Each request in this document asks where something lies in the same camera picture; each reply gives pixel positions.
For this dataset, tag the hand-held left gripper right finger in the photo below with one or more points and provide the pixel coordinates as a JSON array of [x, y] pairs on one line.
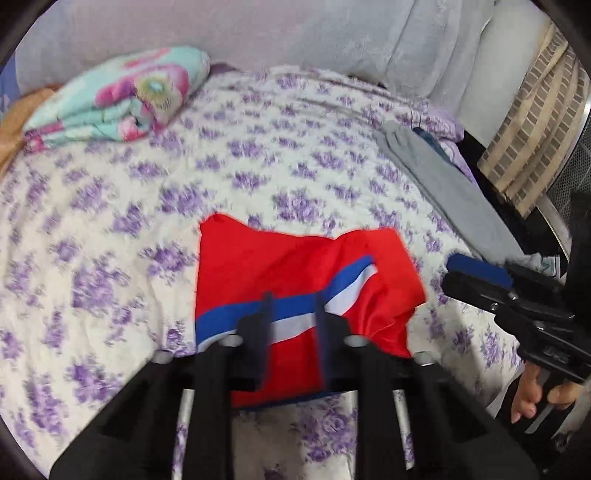
[[325, 341]]

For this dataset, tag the perforated metal window grille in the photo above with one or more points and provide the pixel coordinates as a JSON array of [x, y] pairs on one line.
[[565, 203]]

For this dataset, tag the folded floral blanket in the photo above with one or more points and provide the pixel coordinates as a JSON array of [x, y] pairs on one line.
[[124, 99]]

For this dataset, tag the grey sweatpants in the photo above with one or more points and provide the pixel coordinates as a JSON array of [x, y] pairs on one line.
[[443, 184]]

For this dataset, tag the beige brick-pattern curtain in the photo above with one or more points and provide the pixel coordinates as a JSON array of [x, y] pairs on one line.
[[538, 124]]

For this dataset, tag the red pants with blue stripe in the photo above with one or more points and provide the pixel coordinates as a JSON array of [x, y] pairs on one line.
[[286, 272]]

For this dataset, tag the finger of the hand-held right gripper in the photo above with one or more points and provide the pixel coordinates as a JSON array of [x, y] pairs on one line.
[[480, 272], [535, 275]]

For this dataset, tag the purple floral bedspread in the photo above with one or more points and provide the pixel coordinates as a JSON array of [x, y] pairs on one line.
[[115, 230]]

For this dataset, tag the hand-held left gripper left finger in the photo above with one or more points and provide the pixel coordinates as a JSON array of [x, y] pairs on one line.
[[261, 341]]

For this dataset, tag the person's right hand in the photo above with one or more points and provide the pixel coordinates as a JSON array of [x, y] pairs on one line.
[[526, 397]]

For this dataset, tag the orange cloth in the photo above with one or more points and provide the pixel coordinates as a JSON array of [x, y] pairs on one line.
[[18, 124]]

